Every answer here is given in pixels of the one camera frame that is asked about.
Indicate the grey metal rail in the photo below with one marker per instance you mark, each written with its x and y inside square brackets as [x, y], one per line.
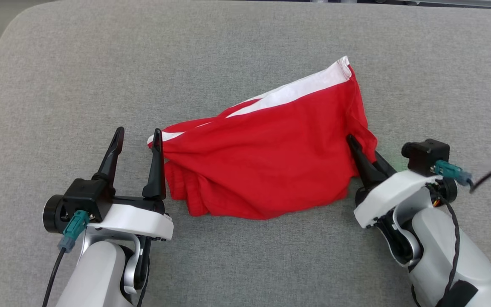
[463, 3]

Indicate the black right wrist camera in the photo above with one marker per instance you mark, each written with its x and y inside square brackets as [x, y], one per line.
[424, 155]

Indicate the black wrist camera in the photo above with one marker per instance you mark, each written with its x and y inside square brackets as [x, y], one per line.
[424, 155]
[83, 196]

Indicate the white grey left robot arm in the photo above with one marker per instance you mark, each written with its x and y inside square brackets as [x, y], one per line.
[96, 273]

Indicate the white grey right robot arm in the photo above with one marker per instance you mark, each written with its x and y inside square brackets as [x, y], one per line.
[437, 256]

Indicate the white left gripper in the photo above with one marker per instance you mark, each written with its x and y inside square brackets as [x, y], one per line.
[134, 221]

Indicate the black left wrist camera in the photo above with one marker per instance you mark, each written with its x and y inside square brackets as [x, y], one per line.
[83, 196]

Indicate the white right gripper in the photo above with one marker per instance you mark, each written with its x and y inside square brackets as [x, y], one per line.
[390, 192]

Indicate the red shorts with white stripe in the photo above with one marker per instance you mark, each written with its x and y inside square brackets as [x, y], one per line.
[271, 162]

